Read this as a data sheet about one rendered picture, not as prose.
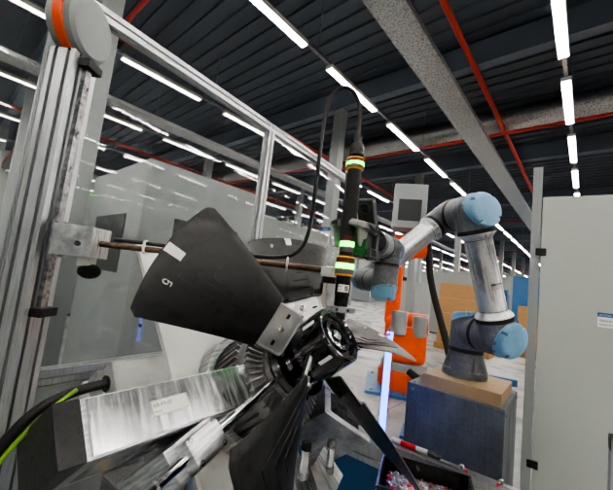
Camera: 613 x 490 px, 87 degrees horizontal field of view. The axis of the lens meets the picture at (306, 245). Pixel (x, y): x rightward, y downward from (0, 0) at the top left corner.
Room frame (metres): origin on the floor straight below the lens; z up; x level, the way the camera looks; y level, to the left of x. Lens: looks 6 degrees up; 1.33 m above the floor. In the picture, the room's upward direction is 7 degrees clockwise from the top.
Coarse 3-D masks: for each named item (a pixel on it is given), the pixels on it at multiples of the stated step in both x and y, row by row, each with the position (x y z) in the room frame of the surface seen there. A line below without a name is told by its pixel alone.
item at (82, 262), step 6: (78, 258) 0.75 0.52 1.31; (84, 258) 0.75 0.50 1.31; (78, 264) 0.75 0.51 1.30; (84, 264) 0.75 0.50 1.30; (90, 264) 0.75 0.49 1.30; (78, 270) 0.74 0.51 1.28; (84, 270) 0.74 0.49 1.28; (90, 270) 0.74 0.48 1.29; (96, 270) 0.75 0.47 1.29; (84, 276) 0.75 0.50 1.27; (90, 276) 0.75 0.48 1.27; (96, 276) 0.76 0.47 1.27
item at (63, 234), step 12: (60, 228) 0.72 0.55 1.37; (72, 228) 0.72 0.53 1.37; (84, 228) 0.72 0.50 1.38; (96, 228) 0.74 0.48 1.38; (60, 240) 0.72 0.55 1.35; (72, 240) 0.72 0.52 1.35; (84, 240) 0.72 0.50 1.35; (96, 240) 0.74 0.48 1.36; (108, 240) 0.79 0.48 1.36; (48, 252) 0.74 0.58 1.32; (60, 252) 0.72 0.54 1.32; (72, 252) 0.72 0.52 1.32; (84, 252) 0.72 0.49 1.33; (96, 252) 0.75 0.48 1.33
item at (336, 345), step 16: (320, 320) 0.63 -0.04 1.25; (336, 320) 0.69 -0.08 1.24; (304, 336) 0.63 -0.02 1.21; (320, 336) 0.60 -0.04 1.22; (352, 336) 0.68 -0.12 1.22; (288, 352) 0.66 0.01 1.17; (304, 352) 0.62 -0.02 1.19; (320, 352) 0.60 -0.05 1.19; (336, 352) 0.60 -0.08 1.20; (352, 352) 0.65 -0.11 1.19; (272, 368) 0.64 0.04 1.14; (288, 368) 0.65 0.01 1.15; (320, 368) 0.62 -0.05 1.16; (336, 368) 0.62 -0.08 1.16; (288, 384) 0.63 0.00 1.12; (320, 384) 0.70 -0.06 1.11
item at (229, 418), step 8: (272, 384) 0.64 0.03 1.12; (264, 392) 0.61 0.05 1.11; (248, 400) 0.57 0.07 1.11; (256, 400) 0.58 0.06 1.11; (240, 408) 0.55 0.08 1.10; (248, 408) 0.56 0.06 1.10; (224, 416) 0.53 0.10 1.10; (232, 416) 0.53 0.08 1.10; (240, 416) 0.54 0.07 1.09; (224, 424) 0.51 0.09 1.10; (232, 424) 0.52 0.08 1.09; (224, 432) 0.50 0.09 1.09; (184, 456) 0.45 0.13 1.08; (176, 464) 0.43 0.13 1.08; (184, 464) 0.44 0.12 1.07; (168, 472) 0.42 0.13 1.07; (176, 472) 0.43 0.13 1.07; (160, 480) 0.41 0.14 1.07; (168, 480) 0.42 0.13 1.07; (152, 488) 0.40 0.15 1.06; (160, 488) 0.41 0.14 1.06
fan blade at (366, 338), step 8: (352, 320) 1.00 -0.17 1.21; (352, 328) 0.93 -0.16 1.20; (360, 328) 0.95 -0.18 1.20; (360, 336) 0.85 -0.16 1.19; (368, 336) 0.86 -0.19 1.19; (376, 336) 0.90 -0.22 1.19; (384, 336) 0.94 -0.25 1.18; (360, 344) 0.77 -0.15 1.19; (368, 344) 0.79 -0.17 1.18; (376, 344) 0.81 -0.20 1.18; (384, 344) 0.85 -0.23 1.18; (392, 344) 0.89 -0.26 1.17; (392, 352) 0.81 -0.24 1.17; (400, 352) 0.85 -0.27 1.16
